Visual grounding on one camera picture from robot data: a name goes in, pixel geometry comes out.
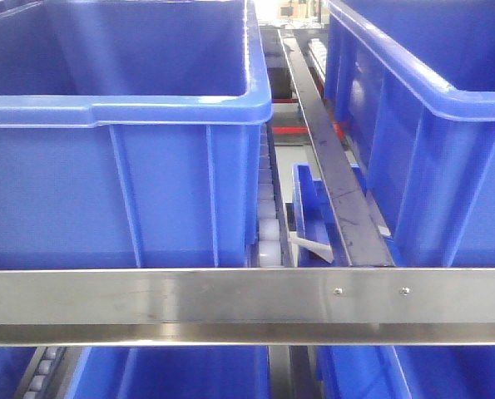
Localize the blue bin bottom left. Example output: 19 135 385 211
64 346 270 398

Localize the white roller track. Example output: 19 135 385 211
246 125 293 268

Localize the blue bin bottom right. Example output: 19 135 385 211
317 346 495 398

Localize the steel divider rail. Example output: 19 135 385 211
279 30 394 267

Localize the blue bin right front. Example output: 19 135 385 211
325 1 495 266

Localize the blue bin lower level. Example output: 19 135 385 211
291 164 349 268

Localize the blue bin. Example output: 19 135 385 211
325 1 495 266
317 346 495 398
64 346 270 398
0 1 272 269

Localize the blue bin front left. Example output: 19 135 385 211
0 1 272 269

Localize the steel shelf front rail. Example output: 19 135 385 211
0 268 495 346

